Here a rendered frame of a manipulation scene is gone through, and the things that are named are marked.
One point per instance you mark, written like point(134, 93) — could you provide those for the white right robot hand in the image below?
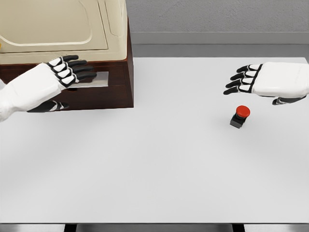
point(280, 78)

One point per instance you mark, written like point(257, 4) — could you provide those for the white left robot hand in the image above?
point(41, 84)

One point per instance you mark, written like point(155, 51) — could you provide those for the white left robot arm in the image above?
point(4, 106)

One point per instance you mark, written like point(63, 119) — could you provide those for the cream cabinet with brown base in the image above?
point(60, 26)

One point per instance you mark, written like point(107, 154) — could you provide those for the dark brown wooden drawer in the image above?
point(101, 96)

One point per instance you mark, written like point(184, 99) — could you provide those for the red button switch, black base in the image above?
point(242, 112)

